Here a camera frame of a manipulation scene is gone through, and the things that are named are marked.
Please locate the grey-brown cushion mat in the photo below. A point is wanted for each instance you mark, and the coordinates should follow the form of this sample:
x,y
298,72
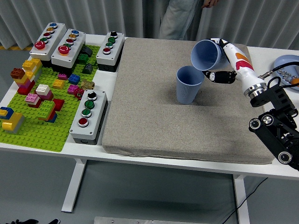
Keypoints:
x,y
151,105

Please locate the dark green brick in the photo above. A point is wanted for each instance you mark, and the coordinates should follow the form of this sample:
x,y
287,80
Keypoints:
x,y
83,58

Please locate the orange fruit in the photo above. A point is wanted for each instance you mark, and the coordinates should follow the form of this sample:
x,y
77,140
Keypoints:
x,y
296,81

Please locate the pink white red brick stack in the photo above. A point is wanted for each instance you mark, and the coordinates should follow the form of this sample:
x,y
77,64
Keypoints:
x,y
32,100

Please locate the white table leg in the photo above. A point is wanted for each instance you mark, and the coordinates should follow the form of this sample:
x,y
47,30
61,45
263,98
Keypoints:
x,y
241,200
74,184

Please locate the green orange blue brick stack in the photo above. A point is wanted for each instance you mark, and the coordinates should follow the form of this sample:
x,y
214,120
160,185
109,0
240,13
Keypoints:
x,y
46,110

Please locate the person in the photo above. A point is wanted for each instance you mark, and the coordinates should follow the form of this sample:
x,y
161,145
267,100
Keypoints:
x,y
177,21

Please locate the green brick baseplate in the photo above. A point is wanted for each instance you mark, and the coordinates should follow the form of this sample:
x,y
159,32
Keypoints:
x,y
42,140

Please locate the yellow floor tape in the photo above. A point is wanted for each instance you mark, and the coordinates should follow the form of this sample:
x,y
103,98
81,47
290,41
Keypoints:
x,y
14,47

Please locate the person's left hand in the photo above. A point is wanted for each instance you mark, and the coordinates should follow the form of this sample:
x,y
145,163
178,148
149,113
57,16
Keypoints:
x,y
210,3

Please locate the yellow pink red brick tower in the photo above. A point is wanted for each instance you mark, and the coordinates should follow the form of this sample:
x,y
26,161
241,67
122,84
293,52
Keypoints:
x,y
29,77

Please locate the white pleated curtain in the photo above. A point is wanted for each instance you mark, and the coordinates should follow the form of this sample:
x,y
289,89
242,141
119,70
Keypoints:
x,y
245,14

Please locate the blue yellow grey brick stack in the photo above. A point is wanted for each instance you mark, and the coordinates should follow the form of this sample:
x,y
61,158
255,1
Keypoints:
x,y
12,121

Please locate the four-button grey control box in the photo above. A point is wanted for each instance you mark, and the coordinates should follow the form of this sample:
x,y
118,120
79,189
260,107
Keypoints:
x,y
115,52
97,109

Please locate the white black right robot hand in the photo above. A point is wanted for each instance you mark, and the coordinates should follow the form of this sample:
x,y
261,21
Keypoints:
x,y
243,67

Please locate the small magenta brick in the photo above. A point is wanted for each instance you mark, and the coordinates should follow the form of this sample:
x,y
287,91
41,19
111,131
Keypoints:
x,y
73,89
62,76

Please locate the blue plate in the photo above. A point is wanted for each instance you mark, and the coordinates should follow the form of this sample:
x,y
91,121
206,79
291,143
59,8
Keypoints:
x,y
283,60

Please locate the grey sloped brick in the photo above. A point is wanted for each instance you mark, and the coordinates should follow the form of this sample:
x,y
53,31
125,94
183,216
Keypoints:
x,y
88,51
87,69

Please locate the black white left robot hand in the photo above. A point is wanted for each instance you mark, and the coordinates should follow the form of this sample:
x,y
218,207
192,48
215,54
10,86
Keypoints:
x,y
30,221

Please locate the small yellow brick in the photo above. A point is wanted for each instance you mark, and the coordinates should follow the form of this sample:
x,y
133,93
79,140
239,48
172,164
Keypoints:
x,y
58,84

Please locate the grey metal base plate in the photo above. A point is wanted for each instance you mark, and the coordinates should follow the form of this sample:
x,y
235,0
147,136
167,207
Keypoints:
x,y
140,220

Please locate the blue ribbed plastic cup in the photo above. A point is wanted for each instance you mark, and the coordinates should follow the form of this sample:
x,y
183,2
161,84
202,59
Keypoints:
x,y
187,91
205,54

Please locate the five-button grey control box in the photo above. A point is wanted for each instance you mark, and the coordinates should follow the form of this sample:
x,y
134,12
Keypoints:
x,y
50,44
73,50

